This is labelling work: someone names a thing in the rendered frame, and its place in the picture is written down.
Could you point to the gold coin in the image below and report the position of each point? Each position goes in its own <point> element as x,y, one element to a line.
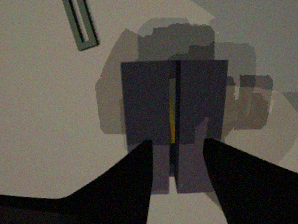
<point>172,126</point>

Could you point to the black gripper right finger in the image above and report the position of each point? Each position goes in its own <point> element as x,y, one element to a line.
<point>250,190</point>

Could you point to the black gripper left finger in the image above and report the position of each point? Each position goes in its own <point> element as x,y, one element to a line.
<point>120,196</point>

